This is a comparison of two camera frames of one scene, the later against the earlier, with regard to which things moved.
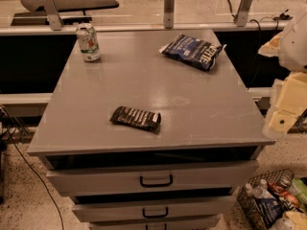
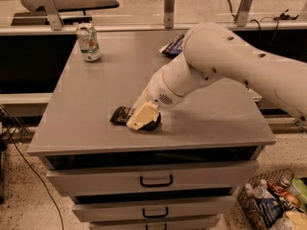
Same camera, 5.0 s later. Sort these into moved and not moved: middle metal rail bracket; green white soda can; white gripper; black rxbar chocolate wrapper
Moved: white gripper
Not moved: green white soda can; black rxbar chocolate wrapper; middle metal rail bracket
